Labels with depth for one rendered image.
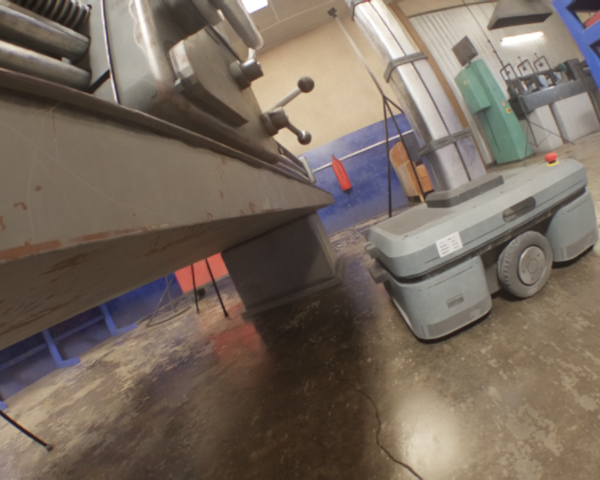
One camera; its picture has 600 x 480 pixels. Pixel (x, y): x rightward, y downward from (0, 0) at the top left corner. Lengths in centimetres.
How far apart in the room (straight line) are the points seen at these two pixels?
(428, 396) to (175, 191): 52
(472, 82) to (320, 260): 352
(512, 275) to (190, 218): 66
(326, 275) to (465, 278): 98
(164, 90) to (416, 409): 57
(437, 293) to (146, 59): 61
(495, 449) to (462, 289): 34
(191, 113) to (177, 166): 10
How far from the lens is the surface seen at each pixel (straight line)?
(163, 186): 15
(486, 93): 436
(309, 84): 65
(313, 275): 150
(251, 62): 52
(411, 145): 409
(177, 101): 25
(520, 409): 50
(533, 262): 74
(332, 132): 454
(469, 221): 63
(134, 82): 27
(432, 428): 50
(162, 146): 17
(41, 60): 30
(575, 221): 84
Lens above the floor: 38
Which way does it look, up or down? 3 degrees down
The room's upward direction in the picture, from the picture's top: 23 degrees counter-clockwise
